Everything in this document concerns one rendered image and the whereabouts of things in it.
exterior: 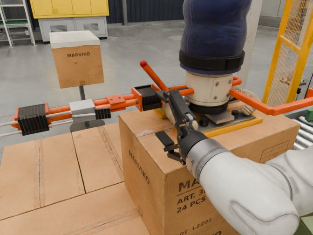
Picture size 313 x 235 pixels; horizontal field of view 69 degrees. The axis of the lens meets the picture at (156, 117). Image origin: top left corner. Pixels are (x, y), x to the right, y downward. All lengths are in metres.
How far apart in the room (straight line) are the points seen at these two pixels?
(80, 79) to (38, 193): 1.24
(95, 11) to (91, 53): 5.95
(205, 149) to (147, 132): 0.39
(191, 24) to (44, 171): 1.05
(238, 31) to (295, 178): 0.46
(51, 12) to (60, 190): 7.01
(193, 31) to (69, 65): 1.58
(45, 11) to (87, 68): 5.79
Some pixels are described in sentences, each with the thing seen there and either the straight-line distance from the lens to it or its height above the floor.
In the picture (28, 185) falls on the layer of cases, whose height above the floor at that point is 0.54.
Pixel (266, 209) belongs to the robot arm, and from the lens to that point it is 0.39.
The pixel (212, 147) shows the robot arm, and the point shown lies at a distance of 0.47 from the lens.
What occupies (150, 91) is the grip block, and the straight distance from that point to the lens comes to 0.79.
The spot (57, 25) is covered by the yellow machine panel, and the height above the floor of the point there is 0.51.
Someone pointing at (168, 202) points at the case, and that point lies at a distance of 0.75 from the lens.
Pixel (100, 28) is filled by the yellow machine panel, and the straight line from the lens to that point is 8.23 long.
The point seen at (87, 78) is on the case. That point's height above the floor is 0.69.
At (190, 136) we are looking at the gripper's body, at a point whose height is 1.11.
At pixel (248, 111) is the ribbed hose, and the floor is 0.99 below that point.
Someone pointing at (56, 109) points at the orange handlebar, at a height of 1.08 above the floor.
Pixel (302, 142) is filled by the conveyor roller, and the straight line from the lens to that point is 1.76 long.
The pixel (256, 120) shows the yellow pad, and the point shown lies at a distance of 0.94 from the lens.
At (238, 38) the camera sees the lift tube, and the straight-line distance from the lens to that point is 0.78.
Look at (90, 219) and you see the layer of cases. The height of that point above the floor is 0.54.
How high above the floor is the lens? 1.39
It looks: 29 degrees down
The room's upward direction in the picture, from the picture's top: straight up
